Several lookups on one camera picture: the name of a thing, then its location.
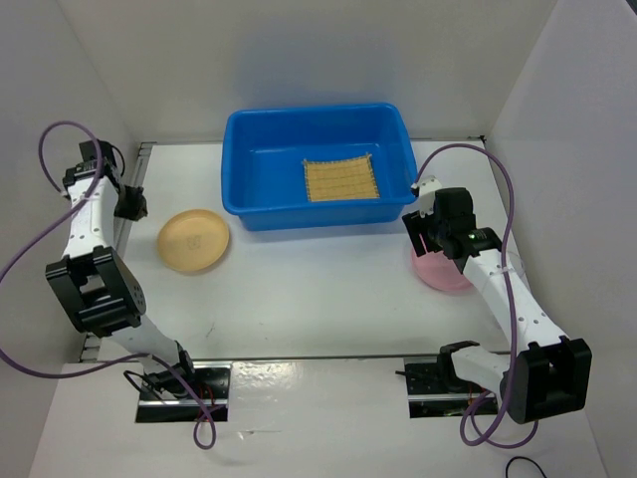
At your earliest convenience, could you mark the square bamboo woven tray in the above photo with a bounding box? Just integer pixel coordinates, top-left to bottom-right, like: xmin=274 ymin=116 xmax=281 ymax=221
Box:
xmin=303 ymin=153 xmax=380 ymax=202

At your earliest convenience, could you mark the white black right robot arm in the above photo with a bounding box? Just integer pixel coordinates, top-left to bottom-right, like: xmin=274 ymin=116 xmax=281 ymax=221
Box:
xmin=402 ymin=177 xmax=592 ymax=424

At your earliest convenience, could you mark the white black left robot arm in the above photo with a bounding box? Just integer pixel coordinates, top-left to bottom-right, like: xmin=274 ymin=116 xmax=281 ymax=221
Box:
xmin=45 ymin=140 xmax=198 ymax=398

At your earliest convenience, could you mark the blue plastic bin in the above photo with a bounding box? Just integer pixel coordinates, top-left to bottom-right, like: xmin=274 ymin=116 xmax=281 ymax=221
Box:
xmin=221 ymin=103 xmax=417 ymax=231

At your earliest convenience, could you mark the pink plastic plate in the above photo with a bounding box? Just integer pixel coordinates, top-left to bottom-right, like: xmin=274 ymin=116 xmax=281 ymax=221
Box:
xmin=411 ymin=251 xmax=473 ymax=293

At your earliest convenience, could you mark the orange plastic plate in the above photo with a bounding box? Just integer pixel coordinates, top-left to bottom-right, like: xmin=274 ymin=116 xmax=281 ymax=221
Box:
xmin=156 ymin=209 xmax=230 ymax=273

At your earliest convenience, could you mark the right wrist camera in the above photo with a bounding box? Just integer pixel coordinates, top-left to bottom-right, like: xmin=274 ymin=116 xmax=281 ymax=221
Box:
xmin=411 ymin=175 xmax=442 ymax=218

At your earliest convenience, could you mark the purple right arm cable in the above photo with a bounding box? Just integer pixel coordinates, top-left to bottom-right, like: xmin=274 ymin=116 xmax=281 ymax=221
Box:
xmin=415 ymin=142 xmax=539 ymax=447

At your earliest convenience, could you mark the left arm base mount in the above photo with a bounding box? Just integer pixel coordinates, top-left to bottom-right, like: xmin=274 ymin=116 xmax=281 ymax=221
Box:
xmin=123 ymin=360 xmax=233 ymax=424

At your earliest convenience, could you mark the black cable on floor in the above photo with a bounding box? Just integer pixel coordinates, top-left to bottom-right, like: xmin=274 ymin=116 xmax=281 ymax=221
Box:
xmin=505 ymin=455 xmax=548 ymax=478

